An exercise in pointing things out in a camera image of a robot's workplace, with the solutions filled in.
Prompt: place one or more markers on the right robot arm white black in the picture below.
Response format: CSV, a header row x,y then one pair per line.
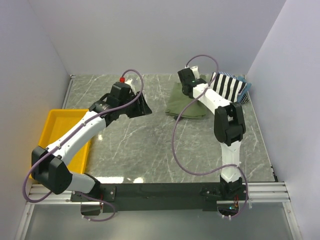
x,y
228,127

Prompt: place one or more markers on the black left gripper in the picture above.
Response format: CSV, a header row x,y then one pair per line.
x,y
142,108

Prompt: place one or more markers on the blue striped folded garment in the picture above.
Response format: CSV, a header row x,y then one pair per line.
x,y
245,99

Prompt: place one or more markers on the black base crossbar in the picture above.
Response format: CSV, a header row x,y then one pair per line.
x,y
162,196

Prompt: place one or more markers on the yellow plastic tray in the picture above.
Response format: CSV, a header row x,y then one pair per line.
x,y
58,123

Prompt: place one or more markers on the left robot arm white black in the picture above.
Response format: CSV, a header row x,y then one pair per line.
x,y
49,164

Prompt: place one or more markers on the black white striped folded top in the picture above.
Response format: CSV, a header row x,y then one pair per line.
x,y
227,87

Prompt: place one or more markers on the olive green tank top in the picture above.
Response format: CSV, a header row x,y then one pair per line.
x,y
178,101

